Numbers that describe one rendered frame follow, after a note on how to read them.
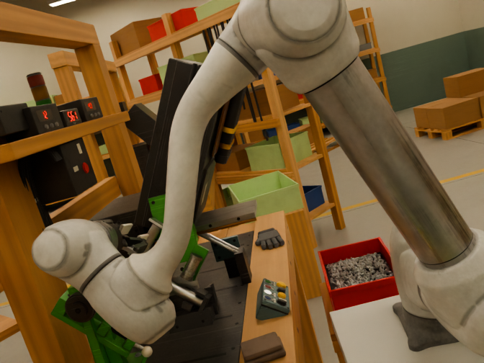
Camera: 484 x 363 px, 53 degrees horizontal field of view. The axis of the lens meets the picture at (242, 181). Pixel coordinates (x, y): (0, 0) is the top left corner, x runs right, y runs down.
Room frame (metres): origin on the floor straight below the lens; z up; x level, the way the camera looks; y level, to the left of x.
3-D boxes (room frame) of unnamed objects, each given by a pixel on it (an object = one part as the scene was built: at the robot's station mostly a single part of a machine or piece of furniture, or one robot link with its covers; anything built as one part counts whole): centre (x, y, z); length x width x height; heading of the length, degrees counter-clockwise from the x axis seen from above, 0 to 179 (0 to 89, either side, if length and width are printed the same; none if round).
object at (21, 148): (1.56, 0.54, 1.52); 0.90 x 0.25 x 0.04; 173
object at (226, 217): (1.60, 0.17, 1.11); 0.39 x 0.16 x 0.03; 83
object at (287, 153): (4.97, 0.14, 1.19); 2.30 x 0.55 x 2.39; 40
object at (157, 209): (1.45, 0.23, 1.17); 0.13 x 0.12 x 0.20; 173
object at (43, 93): (1.68, 0.57, 1.67); 0.05 x 0.05 x 0.05
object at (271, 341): (1.07, 0.06, 0.91); 0.10 x 0.08 x 0.03; 94
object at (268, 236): (1.85, -0.04, 0.91); 0.20 x 0.11 x 0.03; 3
